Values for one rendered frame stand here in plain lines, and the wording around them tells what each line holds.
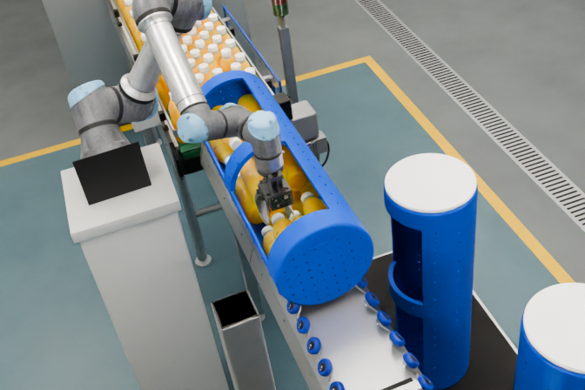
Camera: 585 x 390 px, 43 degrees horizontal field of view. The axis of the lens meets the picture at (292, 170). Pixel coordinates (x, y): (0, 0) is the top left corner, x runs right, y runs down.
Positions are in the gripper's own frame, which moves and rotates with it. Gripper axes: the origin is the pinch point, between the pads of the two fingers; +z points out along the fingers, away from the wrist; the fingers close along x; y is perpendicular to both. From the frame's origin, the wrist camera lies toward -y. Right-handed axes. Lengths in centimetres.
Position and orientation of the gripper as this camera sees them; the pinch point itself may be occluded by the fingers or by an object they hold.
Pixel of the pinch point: (276, 216)
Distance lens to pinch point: 210.6
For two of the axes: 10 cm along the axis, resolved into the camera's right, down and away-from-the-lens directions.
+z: 1.1, 7.8, 6.2
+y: 3.5, 5.6, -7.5
